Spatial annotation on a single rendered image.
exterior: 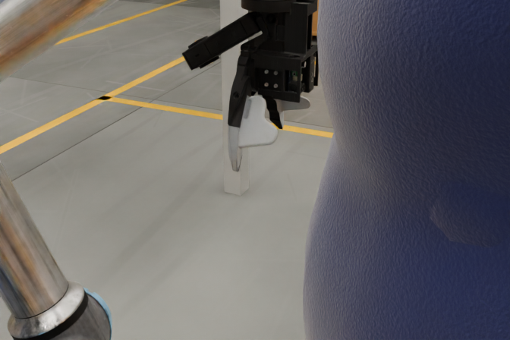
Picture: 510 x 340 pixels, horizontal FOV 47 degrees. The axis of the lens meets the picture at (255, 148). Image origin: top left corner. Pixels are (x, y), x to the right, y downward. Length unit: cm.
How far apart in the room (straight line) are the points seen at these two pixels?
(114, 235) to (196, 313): 84
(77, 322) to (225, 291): 212
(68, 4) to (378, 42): 43
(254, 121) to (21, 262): 37
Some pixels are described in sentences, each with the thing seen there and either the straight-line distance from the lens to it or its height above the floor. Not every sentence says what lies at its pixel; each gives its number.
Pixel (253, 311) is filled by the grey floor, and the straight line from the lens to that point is 287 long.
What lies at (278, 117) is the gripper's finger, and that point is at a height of 154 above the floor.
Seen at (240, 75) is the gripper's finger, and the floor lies 163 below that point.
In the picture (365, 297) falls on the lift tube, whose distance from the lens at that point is 20.
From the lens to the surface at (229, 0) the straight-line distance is 340.
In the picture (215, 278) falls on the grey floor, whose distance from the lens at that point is 308.
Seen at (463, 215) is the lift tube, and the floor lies 176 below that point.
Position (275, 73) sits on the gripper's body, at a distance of 70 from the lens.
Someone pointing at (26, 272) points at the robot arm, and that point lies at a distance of 87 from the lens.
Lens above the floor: 184
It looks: 24 degrees down
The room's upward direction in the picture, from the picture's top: straight up
